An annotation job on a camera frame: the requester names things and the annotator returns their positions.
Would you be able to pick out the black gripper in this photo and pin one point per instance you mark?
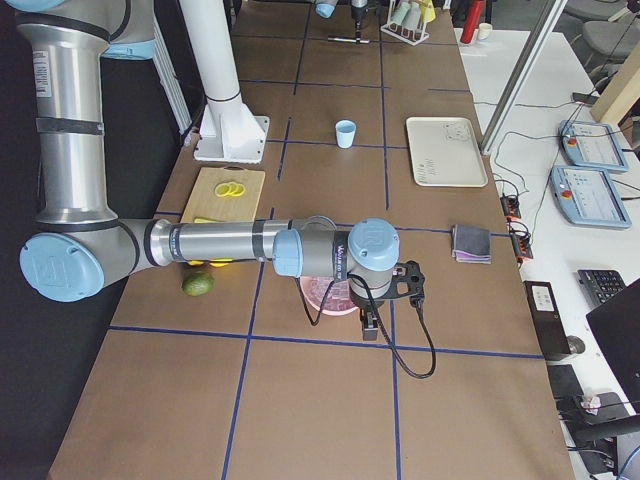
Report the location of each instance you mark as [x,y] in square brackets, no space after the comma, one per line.
[368,308]
[358,11]

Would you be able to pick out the white wire cup rack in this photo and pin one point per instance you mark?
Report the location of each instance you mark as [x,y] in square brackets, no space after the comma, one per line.
[407,20]

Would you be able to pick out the teach pendant tablet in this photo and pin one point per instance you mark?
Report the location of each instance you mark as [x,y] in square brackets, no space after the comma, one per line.
[587,197]
[592,144]

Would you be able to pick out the aluminium frame post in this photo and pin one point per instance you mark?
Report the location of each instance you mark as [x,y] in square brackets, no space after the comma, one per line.
[531,51]

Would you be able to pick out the red bottle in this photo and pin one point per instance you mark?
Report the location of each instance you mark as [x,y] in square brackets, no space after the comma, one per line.
[474,12]

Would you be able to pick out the far teach pendant tablet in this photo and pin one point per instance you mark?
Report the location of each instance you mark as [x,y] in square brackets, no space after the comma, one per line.
[592,144]

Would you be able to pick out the green avocado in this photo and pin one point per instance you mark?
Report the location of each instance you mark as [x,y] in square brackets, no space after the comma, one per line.
[197,284]

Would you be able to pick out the cream bear serving tray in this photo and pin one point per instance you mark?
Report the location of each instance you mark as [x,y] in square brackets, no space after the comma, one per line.
[444,152]

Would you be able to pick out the lemon slices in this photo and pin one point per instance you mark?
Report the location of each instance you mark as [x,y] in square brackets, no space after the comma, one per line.
[229,189]

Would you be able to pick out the black box device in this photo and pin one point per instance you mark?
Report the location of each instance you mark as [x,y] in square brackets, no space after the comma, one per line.
[546,319]

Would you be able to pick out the light blue paper cup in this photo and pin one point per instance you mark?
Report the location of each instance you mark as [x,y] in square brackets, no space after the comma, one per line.
[345,131]

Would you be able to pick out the steel muddler with black tip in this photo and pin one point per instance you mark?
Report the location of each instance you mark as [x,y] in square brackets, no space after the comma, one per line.
[353,40]

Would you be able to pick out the black keyboard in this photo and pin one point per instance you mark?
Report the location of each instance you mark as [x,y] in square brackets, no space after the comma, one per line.
[600,285]

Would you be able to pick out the wooden cutting board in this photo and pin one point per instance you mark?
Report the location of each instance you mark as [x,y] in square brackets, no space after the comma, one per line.
[203,202]

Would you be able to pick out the yellow plastic knife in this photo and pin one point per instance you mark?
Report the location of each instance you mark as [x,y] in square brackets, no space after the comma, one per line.
[202,220]

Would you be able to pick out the black laptop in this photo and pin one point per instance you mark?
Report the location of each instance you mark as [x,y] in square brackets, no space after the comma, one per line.
[615,327]

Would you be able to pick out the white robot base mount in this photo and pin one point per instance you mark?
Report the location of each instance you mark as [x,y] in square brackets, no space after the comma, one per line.
[229,132]

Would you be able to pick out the black usb hub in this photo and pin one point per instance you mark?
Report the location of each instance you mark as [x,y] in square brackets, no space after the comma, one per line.
[510,205]

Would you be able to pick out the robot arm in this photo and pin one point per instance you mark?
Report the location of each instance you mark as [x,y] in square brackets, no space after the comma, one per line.
[83,246]
[326,8]

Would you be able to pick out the grey folded cloth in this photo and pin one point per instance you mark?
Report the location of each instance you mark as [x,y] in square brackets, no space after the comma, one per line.
[471,244]

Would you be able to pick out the pink bowl of ice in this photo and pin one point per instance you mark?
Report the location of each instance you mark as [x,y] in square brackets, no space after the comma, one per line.
[338,301]

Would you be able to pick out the near teach pendant tablet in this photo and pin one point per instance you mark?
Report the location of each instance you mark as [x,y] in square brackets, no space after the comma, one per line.
[587,197]

